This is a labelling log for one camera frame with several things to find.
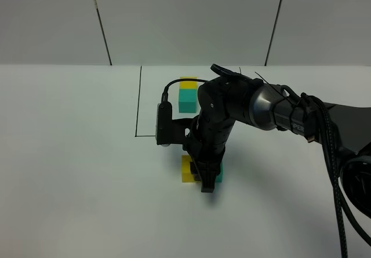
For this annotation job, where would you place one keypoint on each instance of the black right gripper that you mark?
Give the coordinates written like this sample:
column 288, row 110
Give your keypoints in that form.
column 212, row 135

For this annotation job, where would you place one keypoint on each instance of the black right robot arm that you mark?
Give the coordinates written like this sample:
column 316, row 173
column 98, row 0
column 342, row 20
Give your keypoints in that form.
column 343, row 131

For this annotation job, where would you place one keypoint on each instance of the teal template cube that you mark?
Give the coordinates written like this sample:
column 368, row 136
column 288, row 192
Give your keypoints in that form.
column 187, row 101

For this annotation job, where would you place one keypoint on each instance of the yellow template cube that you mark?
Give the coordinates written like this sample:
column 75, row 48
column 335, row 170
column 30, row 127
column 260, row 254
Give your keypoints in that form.
column 188, row 83

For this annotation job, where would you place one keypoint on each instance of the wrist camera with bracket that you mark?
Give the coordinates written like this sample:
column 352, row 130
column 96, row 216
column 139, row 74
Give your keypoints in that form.
column 168, row 130

